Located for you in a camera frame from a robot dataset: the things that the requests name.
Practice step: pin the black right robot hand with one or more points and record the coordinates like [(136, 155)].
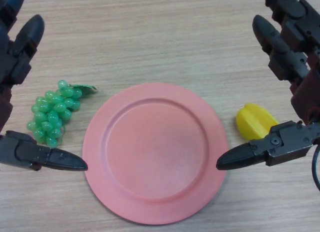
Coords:
[(300, 54)]

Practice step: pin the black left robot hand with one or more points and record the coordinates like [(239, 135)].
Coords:
[(20, 151)]

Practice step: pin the green grape bunch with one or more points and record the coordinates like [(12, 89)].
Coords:
[(53, 109)]

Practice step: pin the pink round plate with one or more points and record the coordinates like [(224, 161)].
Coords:
[(155, 154)]

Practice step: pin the yellow starfruit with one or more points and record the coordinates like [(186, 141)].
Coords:
[(252, 121)]

